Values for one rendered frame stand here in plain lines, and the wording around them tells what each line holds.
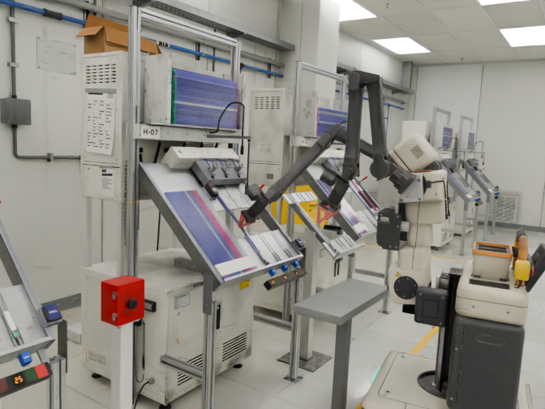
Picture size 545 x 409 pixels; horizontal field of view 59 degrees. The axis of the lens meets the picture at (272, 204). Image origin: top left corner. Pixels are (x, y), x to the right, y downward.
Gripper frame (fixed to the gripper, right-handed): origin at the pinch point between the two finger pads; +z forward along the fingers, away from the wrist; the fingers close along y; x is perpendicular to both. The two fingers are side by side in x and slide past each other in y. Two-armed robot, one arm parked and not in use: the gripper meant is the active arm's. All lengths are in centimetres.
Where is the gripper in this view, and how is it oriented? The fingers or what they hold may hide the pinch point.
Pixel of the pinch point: (240, 226)
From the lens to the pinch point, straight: 244.3
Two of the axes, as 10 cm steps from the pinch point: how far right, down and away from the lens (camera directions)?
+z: -6.1, 6.5, 4.5
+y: -5.5, 0.6, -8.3
